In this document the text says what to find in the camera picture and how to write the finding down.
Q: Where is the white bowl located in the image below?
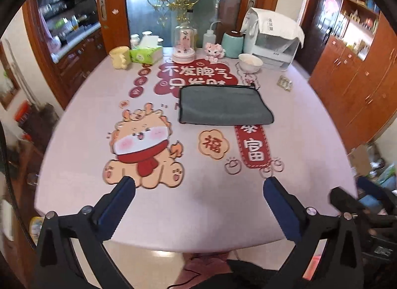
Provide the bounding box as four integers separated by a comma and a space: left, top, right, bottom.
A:
238, 53, 264, 74

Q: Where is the dark blue cloth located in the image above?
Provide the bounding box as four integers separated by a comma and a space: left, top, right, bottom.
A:
356, 177, 397, 213

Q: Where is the white cloth cover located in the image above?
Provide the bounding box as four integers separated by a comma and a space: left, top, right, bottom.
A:
241, 7, 306, 48

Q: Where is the white countertop appliance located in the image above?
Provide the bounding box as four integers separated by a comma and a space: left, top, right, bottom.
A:
240, 17, 303, 71

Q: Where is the grey towel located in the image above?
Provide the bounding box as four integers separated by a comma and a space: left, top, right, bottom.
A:
178, 84, 275, 126

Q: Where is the cardboard box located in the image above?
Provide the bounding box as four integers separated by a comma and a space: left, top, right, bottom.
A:
347, 144, 374, 178

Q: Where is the pink plush toy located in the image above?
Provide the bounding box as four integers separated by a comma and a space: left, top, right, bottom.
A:
204, 43, 225, 63

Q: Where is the silver blister pack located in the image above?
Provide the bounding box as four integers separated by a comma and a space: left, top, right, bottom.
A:
277, 75, 293, 91

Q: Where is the wooden glass-front cabinet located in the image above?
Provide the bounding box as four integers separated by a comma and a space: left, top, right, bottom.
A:
22, 0, 107, 109

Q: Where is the wooden cabinet with shelves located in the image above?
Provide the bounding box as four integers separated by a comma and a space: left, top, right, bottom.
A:
305, 0, 397, 153

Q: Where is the green tissue box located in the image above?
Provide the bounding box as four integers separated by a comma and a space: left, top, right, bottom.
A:
130, 35, 164, 65

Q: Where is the white squeeze bottle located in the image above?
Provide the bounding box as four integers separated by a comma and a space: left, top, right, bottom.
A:
203, 21, 223, 51

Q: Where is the mint green canister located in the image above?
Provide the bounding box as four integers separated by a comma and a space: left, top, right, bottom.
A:
221, 30, 245, 59

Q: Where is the person's dark clothing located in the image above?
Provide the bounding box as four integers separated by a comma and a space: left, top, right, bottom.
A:
226, 260, 281, 289

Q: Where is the glass dome with pink base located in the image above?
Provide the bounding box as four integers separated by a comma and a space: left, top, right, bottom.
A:
172, 10, 198, 64

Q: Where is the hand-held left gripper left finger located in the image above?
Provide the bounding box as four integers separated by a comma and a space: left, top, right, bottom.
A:
31, 176, 137, 289

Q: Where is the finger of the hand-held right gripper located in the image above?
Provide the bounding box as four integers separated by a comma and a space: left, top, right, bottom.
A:
330, 186, 369, 217

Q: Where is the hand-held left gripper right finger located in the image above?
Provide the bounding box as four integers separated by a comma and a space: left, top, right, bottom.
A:
263, 177, 365, 289

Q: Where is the yellow cup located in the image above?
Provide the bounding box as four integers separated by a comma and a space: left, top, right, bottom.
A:
109, 46, 131, 69

